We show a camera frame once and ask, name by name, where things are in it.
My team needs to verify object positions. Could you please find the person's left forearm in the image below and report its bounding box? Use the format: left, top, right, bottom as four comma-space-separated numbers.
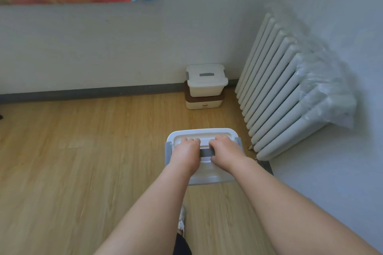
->
94, 163, 195, 255

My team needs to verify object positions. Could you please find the white radiator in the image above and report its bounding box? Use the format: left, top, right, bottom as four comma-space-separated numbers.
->
235, 12, 333, 162

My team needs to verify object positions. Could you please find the large white storage box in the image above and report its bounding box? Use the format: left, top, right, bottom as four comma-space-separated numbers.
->
186, 64, 229, 98

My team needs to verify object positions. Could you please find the person's right forearm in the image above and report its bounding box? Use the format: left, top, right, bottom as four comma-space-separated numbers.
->
232, 157, 381, 255

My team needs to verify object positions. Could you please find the clear plastic radiator wrap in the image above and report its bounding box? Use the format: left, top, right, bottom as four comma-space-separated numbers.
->
294, 41, 358, 130

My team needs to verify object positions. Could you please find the small white storage box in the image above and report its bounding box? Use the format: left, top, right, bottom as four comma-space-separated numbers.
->
164, 128, 245, 186

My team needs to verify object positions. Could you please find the brown-lidded white box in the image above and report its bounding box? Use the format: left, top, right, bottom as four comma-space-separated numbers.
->
184, 80, 227, 110

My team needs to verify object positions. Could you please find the person's left leg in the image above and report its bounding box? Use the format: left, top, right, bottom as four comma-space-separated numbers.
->
173, 232, 193, 255

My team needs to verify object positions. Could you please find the person's left white shoe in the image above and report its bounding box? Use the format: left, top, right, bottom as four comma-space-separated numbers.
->
177, 204, 187, 236

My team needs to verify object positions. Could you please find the person's left hand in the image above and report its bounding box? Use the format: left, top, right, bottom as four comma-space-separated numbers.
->
168, 137, 201, 177

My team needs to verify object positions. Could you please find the person's right hand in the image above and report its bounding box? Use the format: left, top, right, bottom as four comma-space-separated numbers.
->
208, 134, 249, 175

